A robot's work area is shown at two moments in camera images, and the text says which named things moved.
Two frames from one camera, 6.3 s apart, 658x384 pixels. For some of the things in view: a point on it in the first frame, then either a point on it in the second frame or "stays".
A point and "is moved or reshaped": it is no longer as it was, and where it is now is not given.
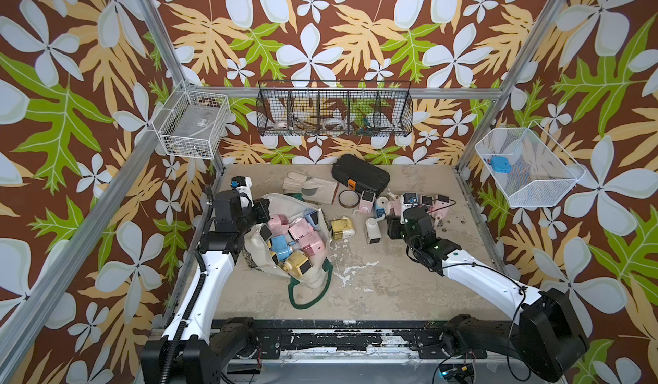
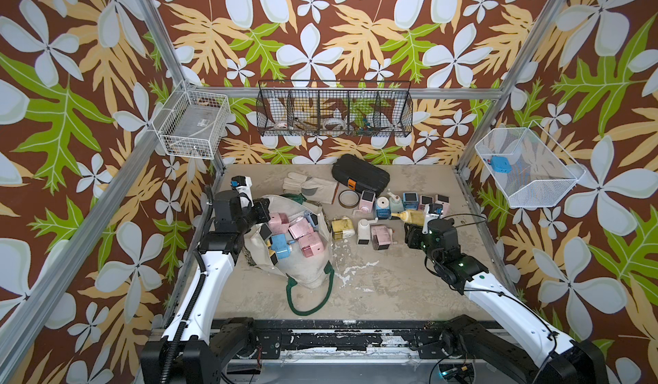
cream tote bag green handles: [296, 243] stays
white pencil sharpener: [372, 230] is moved or reshaped
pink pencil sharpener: [396, 205] → [382, 237]
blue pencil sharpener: [410, 199] stays
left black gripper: [260, 206] stays
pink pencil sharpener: [426, 200] stays
